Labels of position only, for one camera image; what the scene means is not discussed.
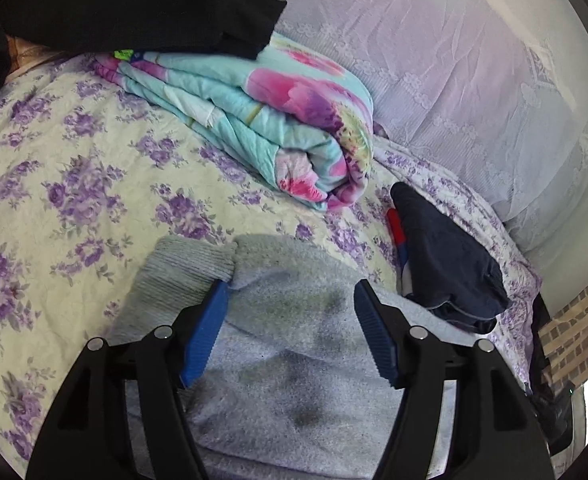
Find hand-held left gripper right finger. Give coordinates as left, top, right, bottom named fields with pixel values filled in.
left=354, top=279, right=557, bottom=480

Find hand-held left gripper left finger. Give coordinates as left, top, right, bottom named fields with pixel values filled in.
left=25, top=280, right=231, bottom=480

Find grey knit sweater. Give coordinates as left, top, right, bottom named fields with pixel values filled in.
left=108, top=234, right=480, bottom=480

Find folded navy pants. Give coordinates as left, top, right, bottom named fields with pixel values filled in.
left=390, top=181, right=511, bottom=334

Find brick pattern curtain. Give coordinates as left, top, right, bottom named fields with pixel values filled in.
left=539, top=271, right=588, bottom=377

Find folded floral turquoise quilt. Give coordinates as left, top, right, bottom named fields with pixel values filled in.
left=94, top=31, right=375, bottom=212

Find lavender lace cover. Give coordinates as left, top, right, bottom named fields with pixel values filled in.
left=132, top=0, right=588, bottom=267

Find black garment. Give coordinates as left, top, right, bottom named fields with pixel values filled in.
left=0, top=0, right=287, bottom=128

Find dark bed frame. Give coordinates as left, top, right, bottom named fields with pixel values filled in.
left=533, top=296, right=557, bottom=396

